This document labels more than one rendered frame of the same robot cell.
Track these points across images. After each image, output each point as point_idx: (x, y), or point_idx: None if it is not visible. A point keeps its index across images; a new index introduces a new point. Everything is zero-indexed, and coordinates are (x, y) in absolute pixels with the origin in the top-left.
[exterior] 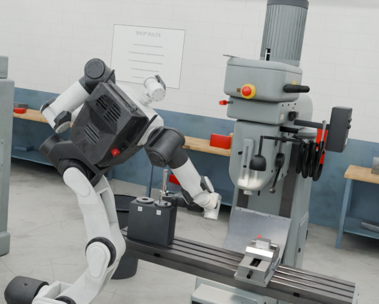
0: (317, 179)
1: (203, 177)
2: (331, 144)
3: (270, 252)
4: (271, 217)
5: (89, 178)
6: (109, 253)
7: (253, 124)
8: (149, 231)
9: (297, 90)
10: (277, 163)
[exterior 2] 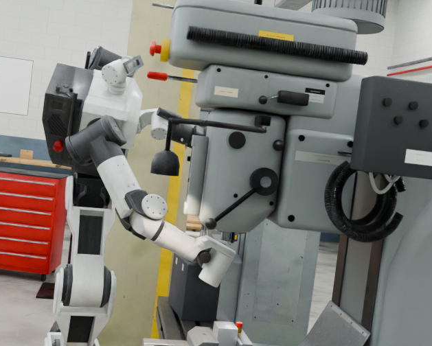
0: (358, 236)
1: (146, 193)
2: (354, 154)
3: (201, 340)
4: (351, 325)
5: (81, 191)
6: (61, 282)
7: (212, 112)
8: (176, 295)
9: (245, 41)
10: (250, 183)
